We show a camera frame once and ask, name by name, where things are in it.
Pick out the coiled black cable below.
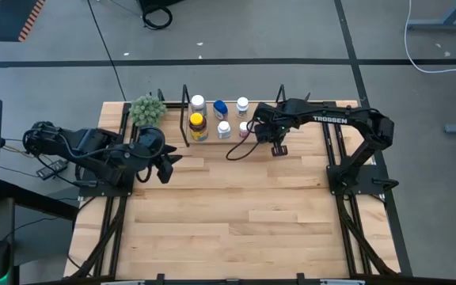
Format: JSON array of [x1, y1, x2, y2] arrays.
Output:
[[141, 4, 173, 31]]

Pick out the wooden shelf black metal frame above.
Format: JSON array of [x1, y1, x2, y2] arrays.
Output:
[[179, 83, 312, 148]]

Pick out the clear bottle white cap green label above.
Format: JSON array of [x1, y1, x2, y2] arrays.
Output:
[[190, 93, 207, 117]]

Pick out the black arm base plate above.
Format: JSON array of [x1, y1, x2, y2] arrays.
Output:
[[78, 165, 136, 198], [326, 164, 399, 196]]

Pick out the pink bottle white cap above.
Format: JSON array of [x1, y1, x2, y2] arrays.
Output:
[[238, 120, 252, 139]]

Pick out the black floor cable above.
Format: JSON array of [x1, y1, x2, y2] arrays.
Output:
[[86, 0, 127, 100]]

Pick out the white floor cable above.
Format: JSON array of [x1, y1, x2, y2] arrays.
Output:
[[404, 0, 456, 74]]

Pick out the white bottle red label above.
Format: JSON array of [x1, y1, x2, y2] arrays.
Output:
[[235, 96, 250, 119]]

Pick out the grey table leg frame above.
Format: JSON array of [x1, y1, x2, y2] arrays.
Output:
[[406, 0, 456, 32]]

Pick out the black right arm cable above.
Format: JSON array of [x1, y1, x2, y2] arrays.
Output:
[[226, 120, 263, 162]]

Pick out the black power adapter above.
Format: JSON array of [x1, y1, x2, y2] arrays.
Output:
[[36, 160, 69, 181]]

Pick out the amber bottle yellow cap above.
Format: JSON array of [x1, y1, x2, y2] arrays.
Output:
[[188, 112, 209, 143]]

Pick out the blue cap medicine bottle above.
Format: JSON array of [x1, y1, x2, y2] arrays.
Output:
[[212, 99, 230, 121]]

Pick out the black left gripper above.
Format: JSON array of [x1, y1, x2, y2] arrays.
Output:
[[135, 125, 184, 184]]

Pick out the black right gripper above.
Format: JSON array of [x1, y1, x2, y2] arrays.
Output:
[[253, 117, 289, 158]]

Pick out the white bottle blue label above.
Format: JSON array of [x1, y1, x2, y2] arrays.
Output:
[[216, 120, 232, 140]]

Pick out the green potted plant white pot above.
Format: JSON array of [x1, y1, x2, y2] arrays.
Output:
[[128, 94, 169, 128]]

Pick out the black aluminium rig frame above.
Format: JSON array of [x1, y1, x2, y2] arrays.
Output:
[[63, 101, 401, 285]]

